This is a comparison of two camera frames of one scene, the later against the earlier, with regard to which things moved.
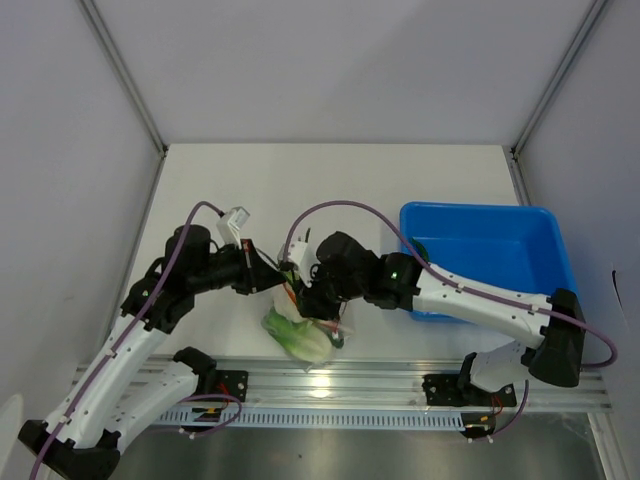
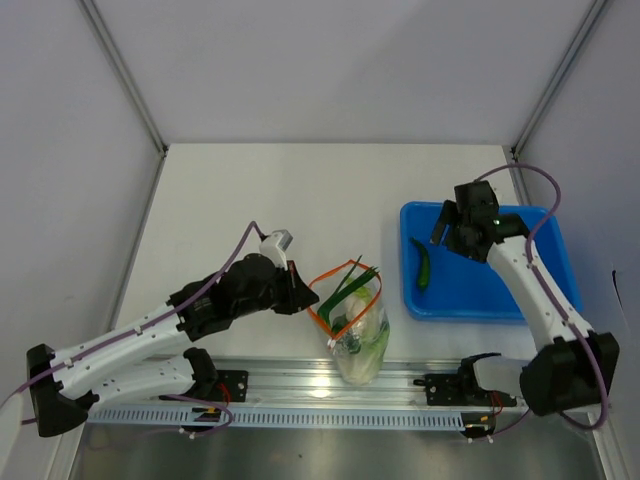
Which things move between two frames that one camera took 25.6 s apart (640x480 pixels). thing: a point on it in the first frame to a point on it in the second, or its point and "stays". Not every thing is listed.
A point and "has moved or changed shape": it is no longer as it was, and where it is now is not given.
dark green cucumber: [336, 338] to [350, 339]
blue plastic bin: [515, 246] stays
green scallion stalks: [291, 275] has moved or changed shape
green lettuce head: [303, 340] to [362, 366]
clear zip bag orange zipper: [309, 341] to [351, 312]
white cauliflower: [285, 305] has moved or changed shape
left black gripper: [255, 273] to [297, 294]
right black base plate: [453, 390] stays
